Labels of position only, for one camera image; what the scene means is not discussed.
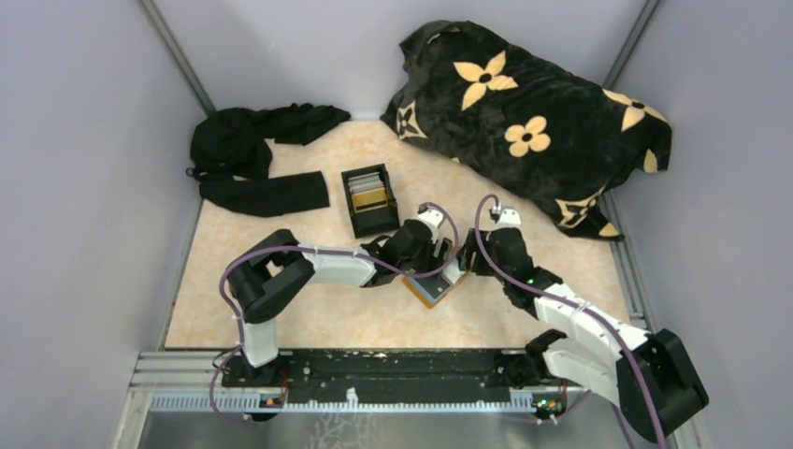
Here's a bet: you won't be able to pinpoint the grey credit card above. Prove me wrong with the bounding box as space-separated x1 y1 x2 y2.
412 275 451 299

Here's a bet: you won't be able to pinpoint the yellow leather card holder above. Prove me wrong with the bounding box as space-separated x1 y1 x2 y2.
402 239 469 309

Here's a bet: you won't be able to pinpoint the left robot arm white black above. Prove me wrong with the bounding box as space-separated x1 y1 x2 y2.
220 219 459 387

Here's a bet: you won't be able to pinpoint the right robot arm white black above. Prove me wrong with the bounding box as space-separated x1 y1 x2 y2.
460 227 710 442

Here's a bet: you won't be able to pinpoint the black plastic card bin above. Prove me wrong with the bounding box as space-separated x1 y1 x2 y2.
340 164 400 239

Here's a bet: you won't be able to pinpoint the gold card in bin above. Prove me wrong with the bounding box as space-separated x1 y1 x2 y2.
351 188 390 213

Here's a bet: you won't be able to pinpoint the stack of cards in bin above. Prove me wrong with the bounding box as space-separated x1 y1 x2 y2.
347 171 384 196

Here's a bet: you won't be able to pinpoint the black blanket yellow flowers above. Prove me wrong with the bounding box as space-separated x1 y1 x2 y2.
382 20 672 241

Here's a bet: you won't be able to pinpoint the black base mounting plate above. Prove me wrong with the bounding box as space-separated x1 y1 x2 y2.
221 349 565 404

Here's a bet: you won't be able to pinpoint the black crumpled garment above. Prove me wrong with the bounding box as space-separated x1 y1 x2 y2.
185 103 351 218

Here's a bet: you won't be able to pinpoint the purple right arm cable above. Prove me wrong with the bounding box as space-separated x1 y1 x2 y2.
473 194 667 449

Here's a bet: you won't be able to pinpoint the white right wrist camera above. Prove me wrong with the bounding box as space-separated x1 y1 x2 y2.
490 207 522 231

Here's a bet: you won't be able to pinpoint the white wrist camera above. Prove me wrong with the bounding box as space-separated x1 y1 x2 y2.
416 203 446 232
490 207 522 231

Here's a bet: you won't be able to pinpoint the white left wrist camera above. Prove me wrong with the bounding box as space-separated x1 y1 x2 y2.
416 203 446 232

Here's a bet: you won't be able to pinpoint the aluminium frame rail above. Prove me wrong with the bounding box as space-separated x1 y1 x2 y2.
126 348 690 415

